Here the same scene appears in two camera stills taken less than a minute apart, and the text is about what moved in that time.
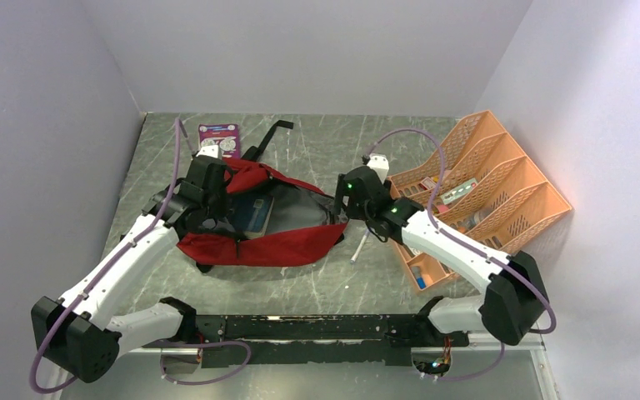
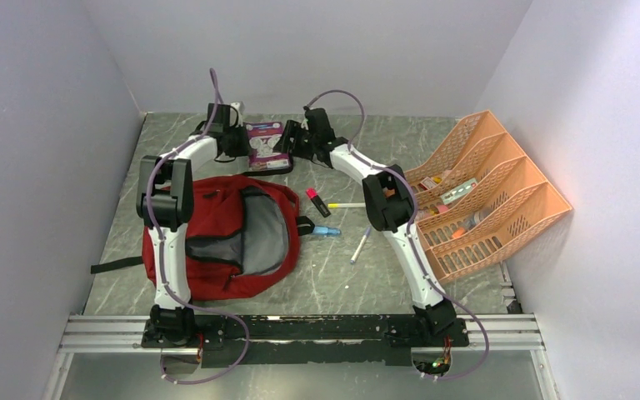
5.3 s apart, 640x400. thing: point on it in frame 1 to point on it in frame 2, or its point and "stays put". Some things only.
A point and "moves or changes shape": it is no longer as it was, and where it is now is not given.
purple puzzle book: x=226 y=136 moves or changes shape
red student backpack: x=272 y=221 moves or changes shape
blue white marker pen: x=359 y=247 stays put
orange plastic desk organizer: x=480 y=185 stays put
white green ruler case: x=458 y=192 stays put
